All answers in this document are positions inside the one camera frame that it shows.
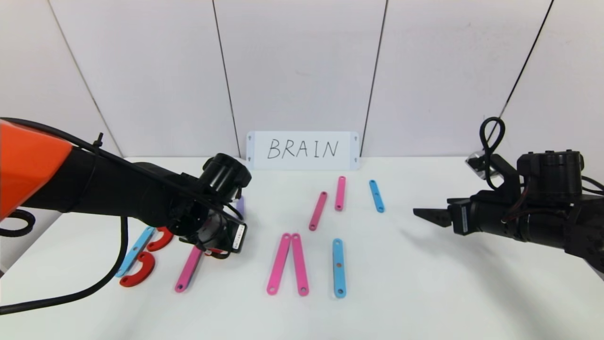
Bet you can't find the thick black cable loop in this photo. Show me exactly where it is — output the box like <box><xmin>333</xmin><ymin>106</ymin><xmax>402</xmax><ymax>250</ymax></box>
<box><xmin>0</xmin><ymin>209</ymin><xmax>36</xmax><ymax>238</ymax></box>

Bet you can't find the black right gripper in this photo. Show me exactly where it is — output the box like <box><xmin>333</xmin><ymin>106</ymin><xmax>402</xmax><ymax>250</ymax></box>
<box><xmin>413</xmin><ymin>190</ymin><xmax>521</xmax><ymax>242</ymax></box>

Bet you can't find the light blue three-hole bar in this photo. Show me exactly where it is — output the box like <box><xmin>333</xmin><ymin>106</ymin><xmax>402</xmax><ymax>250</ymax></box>
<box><xmin>333</xmin><ymin>238</ymin><xmax>347</xmax><ymax>299</ymax></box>
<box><xmin>115</xmin><ymin>226</ymin><xmax>156</xmax><ymax>278</ymax></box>

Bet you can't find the short blue flat bar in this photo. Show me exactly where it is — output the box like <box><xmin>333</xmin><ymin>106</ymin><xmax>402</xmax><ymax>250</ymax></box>
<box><xmin>369</xmin><ymin>179</ymin><xmax>385</xmax><ymax>213</ymax></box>

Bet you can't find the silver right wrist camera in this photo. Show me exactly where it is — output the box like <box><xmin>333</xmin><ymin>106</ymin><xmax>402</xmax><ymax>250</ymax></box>
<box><xmin>465</xmin><ymin>150</ymin><xmax>503</xmax><ymax>182</ymax></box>

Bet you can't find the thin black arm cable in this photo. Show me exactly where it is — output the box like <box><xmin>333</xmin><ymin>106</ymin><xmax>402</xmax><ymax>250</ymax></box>
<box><xmin>0</xmin><ymin>215</ymin><xmax>130</xmax><ymax>316</ymax></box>

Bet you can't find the black looped cable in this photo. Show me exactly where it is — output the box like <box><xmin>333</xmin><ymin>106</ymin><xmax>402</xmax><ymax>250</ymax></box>
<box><xmin>479</xmin><ymin>117</ymin><xmax>506</xmax><ymax>189</ymax></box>

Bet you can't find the white BRAIN sign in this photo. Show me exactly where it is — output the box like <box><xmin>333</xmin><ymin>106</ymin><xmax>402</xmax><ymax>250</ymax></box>
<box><xmin>246</xmin><ymin>131</ymin><xmax>361</xmax><ymax>171</ymax></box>

